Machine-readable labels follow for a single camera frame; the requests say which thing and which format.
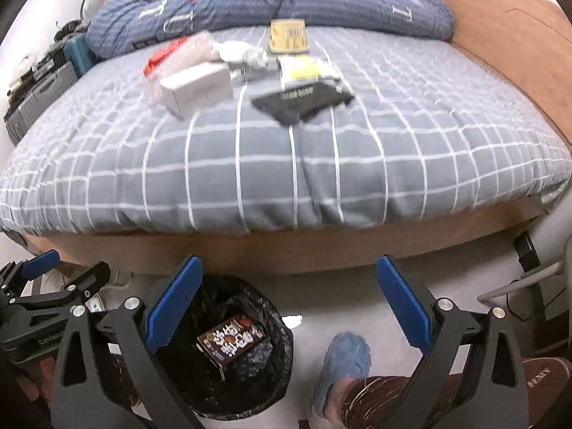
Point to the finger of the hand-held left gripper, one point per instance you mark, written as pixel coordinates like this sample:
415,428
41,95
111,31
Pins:
41,263
85,282

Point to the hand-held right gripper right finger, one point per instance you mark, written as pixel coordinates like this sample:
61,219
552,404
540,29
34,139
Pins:
402,308

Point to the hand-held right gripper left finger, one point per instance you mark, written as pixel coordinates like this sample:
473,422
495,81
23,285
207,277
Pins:
174,304

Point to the black bagged trash bin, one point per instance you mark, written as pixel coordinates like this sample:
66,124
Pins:
263,380

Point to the red plastic bag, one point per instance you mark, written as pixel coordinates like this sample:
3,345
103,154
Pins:
163,60

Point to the white tissue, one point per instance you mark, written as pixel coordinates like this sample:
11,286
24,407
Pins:
239,51

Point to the brown snack packet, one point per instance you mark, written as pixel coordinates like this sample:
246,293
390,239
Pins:
232,338

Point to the person's blue slipper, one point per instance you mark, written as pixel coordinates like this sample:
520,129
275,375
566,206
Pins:
347,362

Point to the person's left leg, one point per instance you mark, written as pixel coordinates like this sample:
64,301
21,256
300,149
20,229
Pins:
121,377

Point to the person's leg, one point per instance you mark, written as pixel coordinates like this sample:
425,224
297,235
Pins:
121,377
380,400

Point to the person's right leg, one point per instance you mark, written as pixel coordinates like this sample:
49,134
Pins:
380,400

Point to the white paper scrap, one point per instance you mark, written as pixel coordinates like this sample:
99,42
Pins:
292,320

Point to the black power adapter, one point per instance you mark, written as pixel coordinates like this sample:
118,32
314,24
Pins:
525,250

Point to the grey checked bed mattress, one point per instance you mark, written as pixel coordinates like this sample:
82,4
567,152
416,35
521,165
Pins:
313,174

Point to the grey ribbed suitcase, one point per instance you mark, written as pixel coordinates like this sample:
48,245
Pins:
38,94

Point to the blue ribbed suitcase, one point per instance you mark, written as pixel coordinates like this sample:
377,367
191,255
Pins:
78,54

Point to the white cardboard box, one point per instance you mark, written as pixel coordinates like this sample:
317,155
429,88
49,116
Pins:
196,88

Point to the black flat packet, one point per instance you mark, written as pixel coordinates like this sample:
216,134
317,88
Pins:
304,100

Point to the dark tangled clutter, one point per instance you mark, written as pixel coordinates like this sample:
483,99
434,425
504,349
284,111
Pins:
67,29

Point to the silver grey packet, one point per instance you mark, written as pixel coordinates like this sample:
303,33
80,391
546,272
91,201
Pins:
252,72

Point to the clear plastic bag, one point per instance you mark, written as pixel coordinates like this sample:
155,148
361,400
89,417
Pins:
199,49

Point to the yellow white packet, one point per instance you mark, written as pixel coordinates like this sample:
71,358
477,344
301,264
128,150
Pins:
304,69

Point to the yellow plastic cup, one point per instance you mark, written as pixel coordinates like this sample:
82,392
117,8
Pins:
288,35

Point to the blue striped duvet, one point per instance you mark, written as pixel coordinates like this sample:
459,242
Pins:
250,9

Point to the wooden bed frame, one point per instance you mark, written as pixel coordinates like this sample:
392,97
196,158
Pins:
313,250

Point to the white plastic frame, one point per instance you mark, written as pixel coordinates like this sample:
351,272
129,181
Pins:
523,287

